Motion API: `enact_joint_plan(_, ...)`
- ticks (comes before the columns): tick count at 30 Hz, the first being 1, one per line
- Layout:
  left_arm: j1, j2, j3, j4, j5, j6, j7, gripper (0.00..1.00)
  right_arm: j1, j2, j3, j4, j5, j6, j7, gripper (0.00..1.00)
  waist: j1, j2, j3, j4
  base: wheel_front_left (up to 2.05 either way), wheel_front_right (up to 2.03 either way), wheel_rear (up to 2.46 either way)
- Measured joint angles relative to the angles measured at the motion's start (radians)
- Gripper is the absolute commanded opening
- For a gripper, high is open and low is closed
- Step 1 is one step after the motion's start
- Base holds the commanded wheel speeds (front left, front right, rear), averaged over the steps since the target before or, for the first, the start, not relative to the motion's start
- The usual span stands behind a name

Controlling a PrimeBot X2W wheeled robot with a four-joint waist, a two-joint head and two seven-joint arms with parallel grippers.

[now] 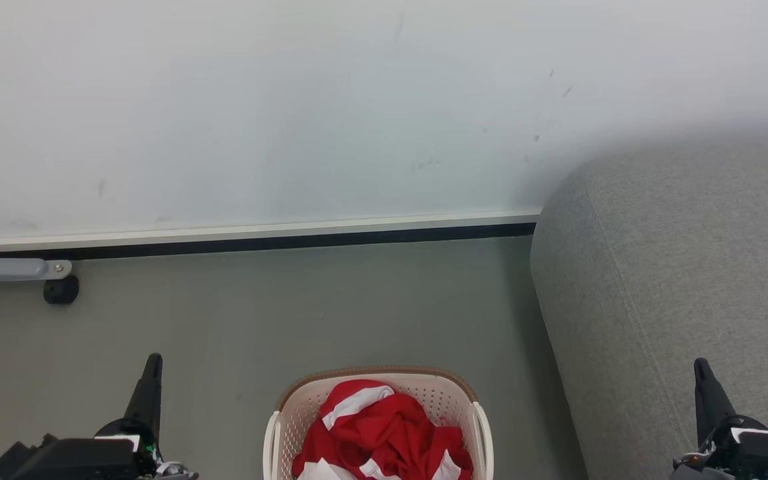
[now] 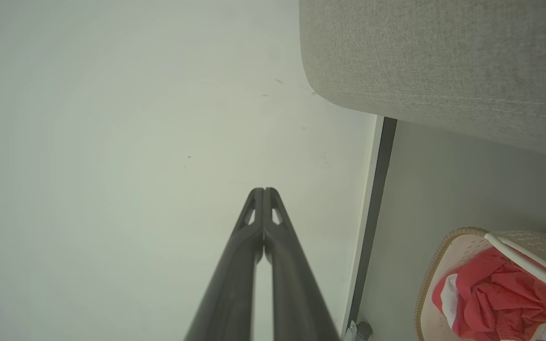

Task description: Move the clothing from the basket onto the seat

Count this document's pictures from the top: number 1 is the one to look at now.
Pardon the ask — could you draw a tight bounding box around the red white striped jersey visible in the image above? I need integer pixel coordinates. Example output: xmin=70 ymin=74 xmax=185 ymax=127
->
xmin=296 ymin=451 xmax=462 ymax=480

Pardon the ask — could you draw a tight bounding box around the white baseboard strip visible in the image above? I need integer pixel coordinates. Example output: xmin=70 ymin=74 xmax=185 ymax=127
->
xmin=0 ymin=208 xmax=543 ymax=253

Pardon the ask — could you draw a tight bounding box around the grey metal stand leg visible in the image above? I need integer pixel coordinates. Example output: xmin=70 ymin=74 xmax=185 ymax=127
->
xmin=0 ymin=243 xmax=73 ymax=285

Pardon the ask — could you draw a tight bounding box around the cream perforated laundry basket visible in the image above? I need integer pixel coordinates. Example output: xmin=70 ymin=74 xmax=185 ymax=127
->
xmin=263 ymin=365 xmax=495 ymax=480

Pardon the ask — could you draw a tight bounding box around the grey fabric sofa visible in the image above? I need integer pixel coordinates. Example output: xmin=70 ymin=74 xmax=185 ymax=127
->
xmin=529 ymin=137 xmax=768 ymax=480

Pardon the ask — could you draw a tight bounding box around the black caster wheel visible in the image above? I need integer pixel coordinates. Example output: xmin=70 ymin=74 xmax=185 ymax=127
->
xmin=43 ymin=275 xmax=80 ymax=305

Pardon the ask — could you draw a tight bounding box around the red garment with white hem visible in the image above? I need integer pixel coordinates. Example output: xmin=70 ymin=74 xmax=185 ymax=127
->
xmin=293 ymin=379 xmax=473 ymax=480

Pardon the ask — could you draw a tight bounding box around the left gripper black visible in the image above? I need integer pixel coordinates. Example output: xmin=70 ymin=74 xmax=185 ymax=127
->
xmin=0 ymin=353 xmax=163 ymax=480

